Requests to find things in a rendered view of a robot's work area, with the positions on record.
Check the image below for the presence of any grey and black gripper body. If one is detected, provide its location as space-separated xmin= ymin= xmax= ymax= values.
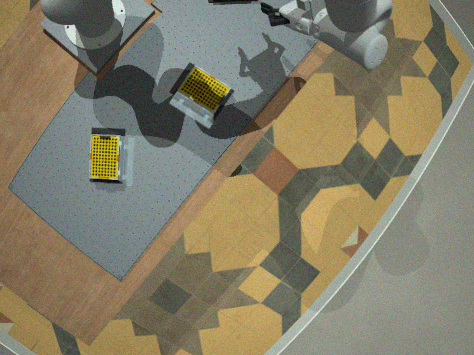
xmin=279 ymin=0 xmax=314 ymax=36

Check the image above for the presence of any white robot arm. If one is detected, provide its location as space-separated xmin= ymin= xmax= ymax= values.
xmin=40 ymin=0 xmax=393 ymax=70

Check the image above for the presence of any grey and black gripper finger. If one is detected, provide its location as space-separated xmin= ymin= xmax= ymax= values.
xmin=260 ymin=2 xmax=290 ymax=27

